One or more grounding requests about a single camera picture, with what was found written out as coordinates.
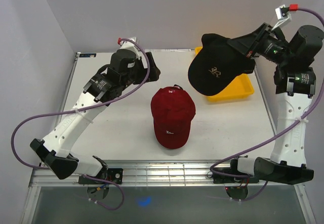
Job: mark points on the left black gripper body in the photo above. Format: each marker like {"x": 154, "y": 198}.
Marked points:
{"x": 138, "y": 76}

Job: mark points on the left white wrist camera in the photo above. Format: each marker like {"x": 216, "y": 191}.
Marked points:
{"x": 127, "y": 46}

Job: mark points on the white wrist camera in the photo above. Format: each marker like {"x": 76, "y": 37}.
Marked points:
{"x": 283, "y": 14}
{"x": 127, "y": 46}

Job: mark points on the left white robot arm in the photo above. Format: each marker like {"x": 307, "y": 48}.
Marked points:
{"x": 54, "y": 150}

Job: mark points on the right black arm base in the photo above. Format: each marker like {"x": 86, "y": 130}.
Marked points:
{"x": 221, "y": 179}

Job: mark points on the yellow plastic tray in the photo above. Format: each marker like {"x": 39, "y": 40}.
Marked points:
{"x": 239, "y": 88}

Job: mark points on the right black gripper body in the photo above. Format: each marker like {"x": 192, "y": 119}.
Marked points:
{"x": 270, "y": 48}

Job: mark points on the red baseball cap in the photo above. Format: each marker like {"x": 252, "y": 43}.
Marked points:
{"x": 172, "y": 110}

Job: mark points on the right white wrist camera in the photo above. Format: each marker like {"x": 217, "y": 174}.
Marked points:
{"x": 283, "y": 14}

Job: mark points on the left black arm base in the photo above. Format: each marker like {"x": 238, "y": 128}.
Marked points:
{"x": 113, "y": 175}

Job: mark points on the blue label sticker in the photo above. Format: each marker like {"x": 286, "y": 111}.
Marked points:
{"x": 87, "y": 55}

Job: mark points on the black cap gold logo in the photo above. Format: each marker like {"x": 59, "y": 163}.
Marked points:
{"x": 216, "y": 65}

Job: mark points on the aluminium frame rail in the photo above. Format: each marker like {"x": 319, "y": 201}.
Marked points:
{"x": 140, "y": 174}

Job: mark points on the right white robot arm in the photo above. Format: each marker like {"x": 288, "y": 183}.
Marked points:
{"x": 295, "y": 83}

